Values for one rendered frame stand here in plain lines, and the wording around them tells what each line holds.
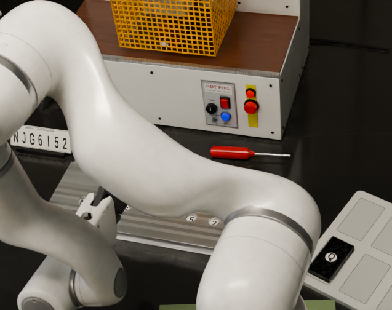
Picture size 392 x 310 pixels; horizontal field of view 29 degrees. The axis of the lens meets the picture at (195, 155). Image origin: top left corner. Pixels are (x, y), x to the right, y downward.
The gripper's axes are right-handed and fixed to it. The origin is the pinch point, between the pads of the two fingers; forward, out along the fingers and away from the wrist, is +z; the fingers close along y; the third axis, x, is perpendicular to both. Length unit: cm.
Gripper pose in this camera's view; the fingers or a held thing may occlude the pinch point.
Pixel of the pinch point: (116, 198)
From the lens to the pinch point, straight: 146.0
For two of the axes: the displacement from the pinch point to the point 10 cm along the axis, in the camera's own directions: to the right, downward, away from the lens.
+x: 9.5, 1.3, -2.7
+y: 0.3, 8.5, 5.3
